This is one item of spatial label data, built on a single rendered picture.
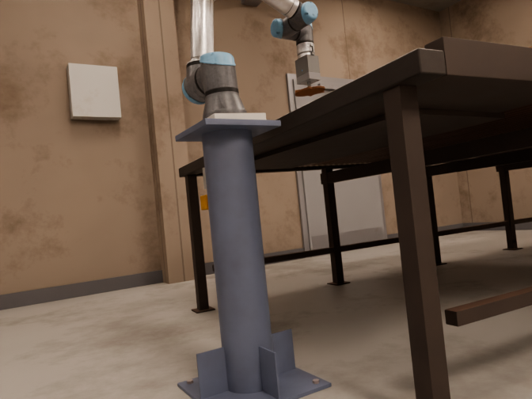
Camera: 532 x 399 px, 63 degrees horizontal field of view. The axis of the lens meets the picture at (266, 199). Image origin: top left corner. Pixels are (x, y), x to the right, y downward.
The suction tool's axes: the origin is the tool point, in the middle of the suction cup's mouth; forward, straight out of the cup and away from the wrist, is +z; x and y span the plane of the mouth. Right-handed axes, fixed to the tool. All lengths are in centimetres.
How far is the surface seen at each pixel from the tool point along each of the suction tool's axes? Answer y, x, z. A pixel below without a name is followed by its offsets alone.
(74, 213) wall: 274, 48, 33
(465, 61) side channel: -82, 21, 17
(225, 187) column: -19, 56, 40
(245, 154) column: -21, 48, 30
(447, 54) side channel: -81, 27, 16
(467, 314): -73, 17, 81
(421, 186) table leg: -73, 30, 46
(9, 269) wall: 277, 100, 75
